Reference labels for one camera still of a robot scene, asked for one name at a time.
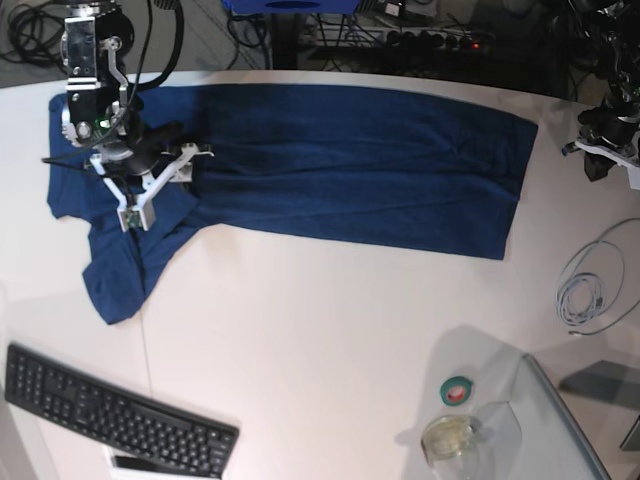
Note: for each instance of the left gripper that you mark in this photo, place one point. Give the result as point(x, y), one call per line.
point(605, 125)

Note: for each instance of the blue box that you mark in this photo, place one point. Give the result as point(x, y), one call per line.
point(292, 6)

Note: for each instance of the dark blue t-shirt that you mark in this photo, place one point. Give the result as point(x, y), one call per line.
point(351, 164)

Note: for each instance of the green and red tape roll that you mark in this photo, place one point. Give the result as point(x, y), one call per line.
point(456, 390)

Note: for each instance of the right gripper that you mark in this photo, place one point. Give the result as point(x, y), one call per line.
point(139, 154)

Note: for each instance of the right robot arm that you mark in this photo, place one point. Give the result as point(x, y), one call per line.
point(102, 109)

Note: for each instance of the black power strip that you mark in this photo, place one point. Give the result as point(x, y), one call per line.
point(433, 39)

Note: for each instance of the black computer keyboard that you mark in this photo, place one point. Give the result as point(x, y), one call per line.
point(150, 433)

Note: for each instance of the clear glass bottle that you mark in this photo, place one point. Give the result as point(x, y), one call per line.
point(450, 448)

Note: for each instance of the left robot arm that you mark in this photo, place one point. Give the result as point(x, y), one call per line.
point(601, 38)

